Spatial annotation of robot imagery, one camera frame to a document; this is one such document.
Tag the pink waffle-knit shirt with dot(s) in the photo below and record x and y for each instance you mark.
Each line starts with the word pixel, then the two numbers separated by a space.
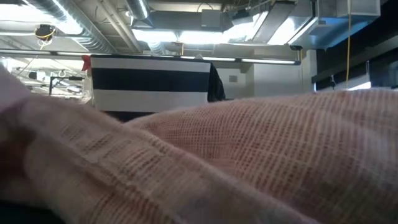
pixel 248 140

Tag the navy white striped basket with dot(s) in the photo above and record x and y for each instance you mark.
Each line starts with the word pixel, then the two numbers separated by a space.
pixel 149 79

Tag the linear ceiling lamp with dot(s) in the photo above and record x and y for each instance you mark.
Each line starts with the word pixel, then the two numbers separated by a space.
pixel 31 52
pixel 267 61

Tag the grey ceiling box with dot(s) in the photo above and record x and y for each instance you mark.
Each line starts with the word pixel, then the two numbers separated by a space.
pixel 212 18

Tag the clear bottle with red cap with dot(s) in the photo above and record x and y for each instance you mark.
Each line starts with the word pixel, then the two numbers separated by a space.
pixel 86 62

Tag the grey wall plate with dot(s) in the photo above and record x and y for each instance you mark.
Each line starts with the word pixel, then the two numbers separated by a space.
pixel 233 78

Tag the round silver air duct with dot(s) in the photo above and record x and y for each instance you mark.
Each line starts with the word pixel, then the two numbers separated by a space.
pixel 138 9

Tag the ribbed silver air duct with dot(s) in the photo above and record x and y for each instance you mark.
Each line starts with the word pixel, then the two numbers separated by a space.
pixel 93 42

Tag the rectangular silver air duct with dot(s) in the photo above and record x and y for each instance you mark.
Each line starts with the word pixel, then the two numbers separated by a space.
pixel 326 28

